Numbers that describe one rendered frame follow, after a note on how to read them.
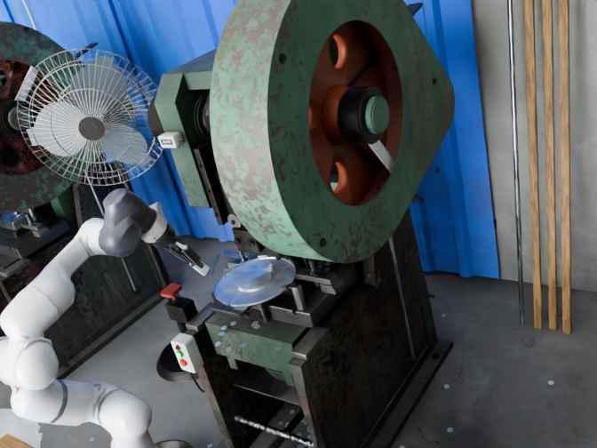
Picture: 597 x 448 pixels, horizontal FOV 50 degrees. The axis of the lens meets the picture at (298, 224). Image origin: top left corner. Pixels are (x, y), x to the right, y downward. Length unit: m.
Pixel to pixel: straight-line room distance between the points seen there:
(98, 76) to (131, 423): 1.38
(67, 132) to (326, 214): 1.38
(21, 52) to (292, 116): 1.84
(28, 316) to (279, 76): 0.81
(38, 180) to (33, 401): 1.63
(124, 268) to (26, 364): 2.20
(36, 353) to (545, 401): 1.87
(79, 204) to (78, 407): 1.92
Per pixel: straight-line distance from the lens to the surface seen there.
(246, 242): 2.14
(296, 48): 1.55
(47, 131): 2.76
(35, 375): 1.61
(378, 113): 1.74
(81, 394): 1.77
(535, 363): 2.86
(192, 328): 2.36
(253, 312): 2.22
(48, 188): 3.20
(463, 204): 3.15
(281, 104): 1.49
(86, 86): 2.64
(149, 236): 1.83
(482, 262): 3.30
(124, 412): 1.80
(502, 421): 2.63
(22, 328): 1.64
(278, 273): 2.21
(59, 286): 1.67
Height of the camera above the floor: 1.89
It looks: 26 degrees down
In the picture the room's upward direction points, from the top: 15 degrees counter-clockwise
